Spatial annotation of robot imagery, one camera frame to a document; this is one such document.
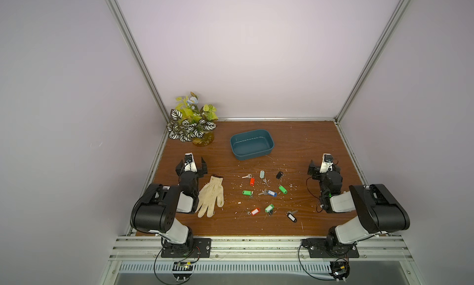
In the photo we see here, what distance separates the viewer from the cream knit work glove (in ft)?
2.78

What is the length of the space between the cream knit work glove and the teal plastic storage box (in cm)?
18

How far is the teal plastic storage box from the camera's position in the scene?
1.03 metres
